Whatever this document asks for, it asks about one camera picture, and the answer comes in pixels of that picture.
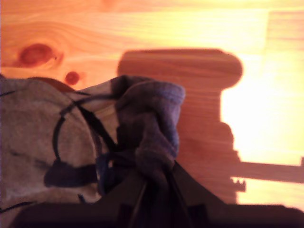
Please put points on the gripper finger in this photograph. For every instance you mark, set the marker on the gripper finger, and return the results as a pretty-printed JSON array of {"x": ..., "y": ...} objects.
[
  {"x": 192, "y": 190},
  {"x": 126, "y": 192}
]

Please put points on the grey underwear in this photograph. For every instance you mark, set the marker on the grey underwear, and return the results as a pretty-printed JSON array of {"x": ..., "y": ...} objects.
[{"x": 35, "y": 130}]

